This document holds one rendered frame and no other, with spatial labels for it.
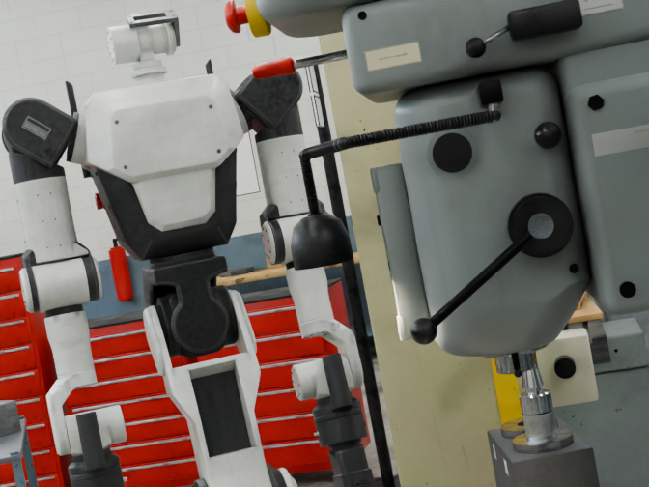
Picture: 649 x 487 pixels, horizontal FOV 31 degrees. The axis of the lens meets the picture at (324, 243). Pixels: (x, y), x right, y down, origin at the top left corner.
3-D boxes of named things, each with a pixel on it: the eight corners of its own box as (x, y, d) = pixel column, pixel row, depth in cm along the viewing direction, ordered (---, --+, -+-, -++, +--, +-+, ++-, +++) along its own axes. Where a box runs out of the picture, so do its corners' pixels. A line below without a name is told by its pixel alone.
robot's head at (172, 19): (128, 51, 211) (124, 13, 206) (175, 44, 213) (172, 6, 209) (135, 67, 206) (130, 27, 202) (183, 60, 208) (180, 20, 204)
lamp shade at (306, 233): (288, 269, 142) (279, 218, 141) (344, 258, 144) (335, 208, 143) (302, 271, 135) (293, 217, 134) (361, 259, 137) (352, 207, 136)
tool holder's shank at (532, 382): (547, 388, 173) (534, 315, 173) (542, 393, 170) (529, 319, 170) (526, 390, 175) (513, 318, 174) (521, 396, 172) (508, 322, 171)
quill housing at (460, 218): (436, 373, 131) (385, 92, 129) (438, 344, 151) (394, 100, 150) (606, 345, 129) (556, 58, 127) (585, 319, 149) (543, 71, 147)
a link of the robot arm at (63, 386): (57, 456, 203) (42, 380, 205) (108, 444, 206) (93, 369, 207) (58, 457, 197) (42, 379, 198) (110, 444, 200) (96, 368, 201)
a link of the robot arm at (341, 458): (321, 492, 213) (306, 427, 215) (371, 480, 215) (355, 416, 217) (333, 491, 201) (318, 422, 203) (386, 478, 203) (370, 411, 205)
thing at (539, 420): (560, 429, 174) (554, 393, 174) (553, 438, 170) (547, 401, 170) (529, 432, 176) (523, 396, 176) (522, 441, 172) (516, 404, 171)
